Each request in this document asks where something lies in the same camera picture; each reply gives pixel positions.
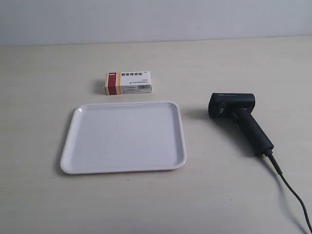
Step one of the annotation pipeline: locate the white red medicine box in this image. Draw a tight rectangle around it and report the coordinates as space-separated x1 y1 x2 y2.
103 71 152 96

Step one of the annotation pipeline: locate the black handheld barcode scanner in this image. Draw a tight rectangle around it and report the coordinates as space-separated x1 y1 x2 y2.
208 93 273 156

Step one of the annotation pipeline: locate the white rectangular plastic tray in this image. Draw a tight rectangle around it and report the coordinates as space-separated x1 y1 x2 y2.
60 101 187 175

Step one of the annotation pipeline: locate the black scanner cable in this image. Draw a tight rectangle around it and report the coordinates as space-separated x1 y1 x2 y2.
266 151 312 234

